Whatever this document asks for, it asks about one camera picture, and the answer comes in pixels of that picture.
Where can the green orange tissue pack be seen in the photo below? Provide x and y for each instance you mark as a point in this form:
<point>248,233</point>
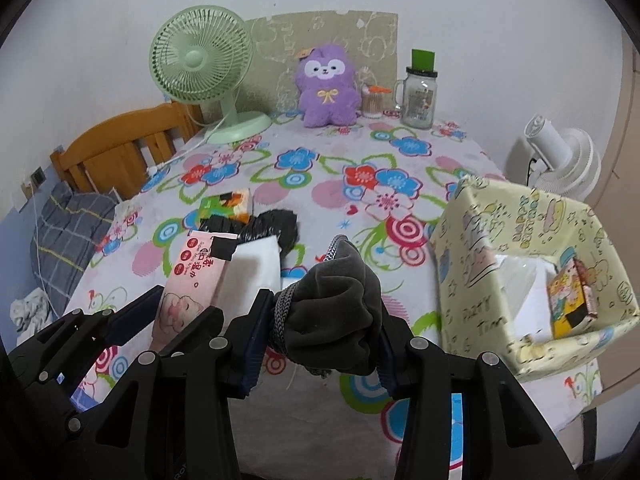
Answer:
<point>236,205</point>

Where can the floral tablecloth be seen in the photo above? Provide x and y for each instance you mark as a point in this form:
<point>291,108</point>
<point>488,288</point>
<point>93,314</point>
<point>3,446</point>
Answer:
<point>379,183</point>

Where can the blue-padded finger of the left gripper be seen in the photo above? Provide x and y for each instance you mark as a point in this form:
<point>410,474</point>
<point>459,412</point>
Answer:
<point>79,335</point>

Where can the purple plush toy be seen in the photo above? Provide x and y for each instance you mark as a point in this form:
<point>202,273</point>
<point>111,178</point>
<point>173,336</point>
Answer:
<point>325,79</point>

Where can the beige patterned board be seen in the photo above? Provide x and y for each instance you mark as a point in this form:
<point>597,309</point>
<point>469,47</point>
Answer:
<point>368,37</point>

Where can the pink tissue pack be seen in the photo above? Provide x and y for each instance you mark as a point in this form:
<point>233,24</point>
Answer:
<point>193,284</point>

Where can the yellow cartoon tissue pack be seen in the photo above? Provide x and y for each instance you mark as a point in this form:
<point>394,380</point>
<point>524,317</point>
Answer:
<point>571,302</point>

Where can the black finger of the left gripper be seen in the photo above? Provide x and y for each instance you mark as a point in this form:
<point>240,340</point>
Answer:
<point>88,382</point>

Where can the grey plaid bedding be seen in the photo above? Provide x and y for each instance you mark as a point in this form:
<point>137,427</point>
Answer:
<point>68,228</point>

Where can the dark drawstring pouch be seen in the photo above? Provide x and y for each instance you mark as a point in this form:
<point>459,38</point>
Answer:
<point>331,318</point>

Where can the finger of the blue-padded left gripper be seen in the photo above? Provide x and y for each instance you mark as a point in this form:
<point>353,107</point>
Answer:
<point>168,416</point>

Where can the white cloth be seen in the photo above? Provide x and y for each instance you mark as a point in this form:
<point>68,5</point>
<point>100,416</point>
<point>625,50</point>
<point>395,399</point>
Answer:
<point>254,266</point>
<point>31,313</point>

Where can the white standing fan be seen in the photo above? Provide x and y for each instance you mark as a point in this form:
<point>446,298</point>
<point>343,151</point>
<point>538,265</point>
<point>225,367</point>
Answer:
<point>562,161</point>

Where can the wooden bed headboard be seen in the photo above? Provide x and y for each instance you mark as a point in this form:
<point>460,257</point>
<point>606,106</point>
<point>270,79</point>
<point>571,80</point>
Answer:
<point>116,154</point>

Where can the toothpick jar orange lid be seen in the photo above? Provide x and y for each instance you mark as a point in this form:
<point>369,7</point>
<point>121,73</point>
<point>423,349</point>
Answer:
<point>373,100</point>

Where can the black plastic bag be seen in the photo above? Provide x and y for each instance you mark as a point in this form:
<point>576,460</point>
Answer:
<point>280,223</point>

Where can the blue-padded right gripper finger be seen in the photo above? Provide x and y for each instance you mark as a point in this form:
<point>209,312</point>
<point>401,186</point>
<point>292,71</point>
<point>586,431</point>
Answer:
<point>504,436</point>

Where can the white plastic tissue pack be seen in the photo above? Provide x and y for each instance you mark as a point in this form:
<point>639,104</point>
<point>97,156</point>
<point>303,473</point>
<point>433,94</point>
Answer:
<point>524,282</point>

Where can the green desk fan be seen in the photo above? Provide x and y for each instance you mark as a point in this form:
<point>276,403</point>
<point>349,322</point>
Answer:
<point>200,56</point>

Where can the white crumpled cloth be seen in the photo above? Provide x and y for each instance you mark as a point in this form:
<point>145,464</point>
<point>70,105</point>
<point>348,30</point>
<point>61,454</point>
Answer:
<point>31,313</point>

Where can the glass mason jar mug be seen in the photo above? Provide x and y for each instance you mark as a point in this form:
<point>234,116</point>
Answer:
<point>415,96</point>

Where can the yellow cartoon storage box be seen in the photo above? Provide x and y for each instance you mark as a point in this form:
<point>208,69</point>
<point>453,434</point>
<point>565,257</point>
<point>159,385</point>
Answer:
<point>487,219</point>

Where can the green cup on jar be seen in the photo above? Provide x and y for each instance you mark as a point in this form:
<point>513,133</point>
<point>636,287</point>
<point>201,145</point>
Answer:
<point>422,60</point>

